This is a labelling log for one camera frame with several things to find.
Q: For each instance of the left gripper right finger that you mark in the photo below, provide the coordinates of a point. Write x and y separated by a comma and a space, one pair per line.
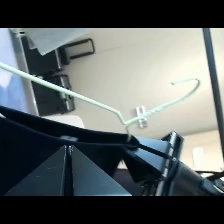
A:
88, 178

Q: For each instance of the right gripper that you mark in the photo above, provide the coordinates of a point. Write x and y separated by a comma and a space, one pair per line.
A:
173, 156

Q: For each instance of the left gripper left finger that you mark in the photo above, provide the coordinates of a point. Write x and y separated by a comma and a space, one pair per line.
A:
50, 176

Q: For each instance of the black garment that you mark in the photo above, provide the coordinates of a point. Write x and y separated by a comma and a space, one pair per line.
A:
30, 140

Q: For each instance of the pale green clothes hanger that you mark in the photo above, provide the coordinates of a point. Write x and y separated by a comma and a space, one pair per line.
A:
83, 97

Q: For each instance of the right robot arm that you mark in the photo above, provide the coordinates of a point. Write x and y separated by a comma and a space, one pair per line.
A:
196, 181

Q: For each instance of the black case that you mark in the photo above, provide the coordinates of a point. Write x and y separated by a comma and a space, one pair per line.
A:
53, 95
41, 56

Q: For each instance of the black pole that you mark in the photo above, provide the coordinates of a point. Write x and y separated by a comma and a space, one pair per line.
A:
213, 86

